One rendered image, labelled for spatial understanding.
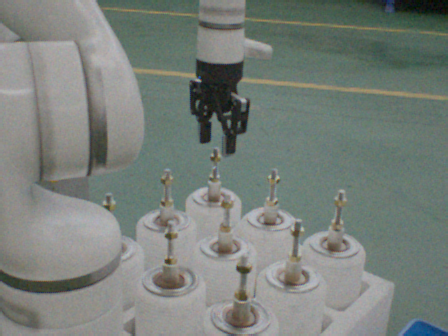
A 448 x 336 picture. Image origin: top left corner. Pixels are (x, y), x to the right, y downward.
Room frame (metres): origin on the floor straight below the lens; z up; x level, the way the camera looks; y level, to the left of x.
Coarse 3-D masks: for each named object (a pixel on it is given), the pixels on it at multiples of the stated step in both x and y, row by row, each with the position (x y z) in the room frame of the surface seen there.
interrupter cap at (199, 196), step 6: (198, 192) 0.97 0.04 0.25; (204, 192) 0.97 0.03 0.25; (222, 192) 0.97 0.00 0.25; (192, 198) 0.94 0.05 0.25; (198, 198) 0.94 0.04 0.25; (204, 198) 0.95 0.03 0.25; (222, 198) 0.95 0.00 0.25; (234, 198) 0.95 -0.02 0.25; (204, 204) 0.92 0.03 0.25; (210, 204) 0.92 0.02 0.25; (216, 204) 0.92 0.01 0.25
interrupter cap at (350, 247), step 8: (320, 232) 0.84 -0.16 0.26; (328, 232) 0.84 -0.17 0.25; (312, 240) 0.82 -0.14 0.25; (320, 240) 0.82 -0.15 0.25; (344, 240) 0.82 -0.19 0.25; (352, 240) 0.82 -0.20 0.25; (312, 248) 0.80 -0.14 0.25; (320, 248) 0.79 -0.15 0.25; (328, 248) 0.80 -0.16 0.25; (344, 248) 0.80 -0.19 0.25; (352, 248) 0.80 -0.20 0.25; (328, 256) 0.77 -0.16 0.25; (336, 256) 0.77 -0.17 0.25; (344, 256) 0.77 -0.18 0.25; (352, 256) 0.78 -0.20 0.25
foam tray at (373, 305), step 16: (368, 288) 0.81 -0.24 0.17; (384, 288) 0.81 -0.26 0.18; (352, 304) 0.76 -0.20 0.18; (368, 304) 0.76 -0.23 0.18; (384, 304) 0.80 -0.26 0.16; (128, 320) 0.70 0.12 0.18; (336, 320) 0.72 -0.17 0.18; (352, 320) 0.72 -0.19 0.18; (368, 320) 0.75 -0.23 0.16; (384, 320) 0.81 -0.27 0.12
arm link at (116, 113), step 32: (0, 0) 0.51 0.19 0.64; (32, 0) 0.49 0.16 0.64; (64, 0) 0.47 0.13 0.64; (32, 32) 0.50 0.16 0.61; (64, 32) 0.46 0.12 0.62; (96, 32) 0.42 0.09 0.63; (96, 64) 0.37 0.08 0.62; (128, 64) 0.39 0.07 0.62; (96, 96) 0.36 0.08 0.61; (128, 96) 0.37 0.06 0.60; (96, 128) 0.35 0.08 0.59; (128, 128) 0.36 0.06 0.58; (96, 160) 0.36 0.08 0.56; (128, 160) 0.37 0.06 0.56
